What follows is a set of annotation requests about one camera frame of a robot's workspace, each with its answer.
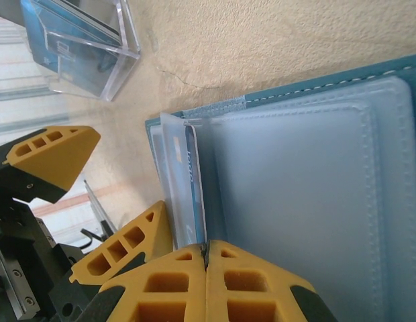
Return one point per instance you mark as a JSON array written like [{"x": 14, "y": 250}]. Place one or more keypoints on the blue VIP card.
[
  {"x": 77, "y": 67},
  {"x": 191, "y": 188}
]

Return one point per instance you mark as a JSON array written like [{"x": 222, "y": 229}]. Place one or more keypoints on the black plastic card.
[{"x": 8, "y": 10}]

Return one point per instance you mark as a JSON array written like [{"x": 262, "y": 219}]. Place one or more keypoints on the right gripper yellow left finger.
[{"x": 167, "y": 302}]

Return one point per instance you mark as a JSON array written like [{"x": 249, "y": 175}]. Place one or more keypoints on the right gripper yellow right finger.
[{"x": 255, "y": 302}]

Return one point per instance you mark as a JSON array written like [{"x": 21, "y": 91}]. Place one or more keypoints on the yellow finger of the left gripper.
[
  {"x": 141, "y": 234},
  {"x": 60, "y": 157}
]

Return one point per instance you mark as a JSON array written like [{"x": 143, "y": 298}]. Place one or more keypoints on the blue leather card holder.
[{"x": 312, "y": 184}]

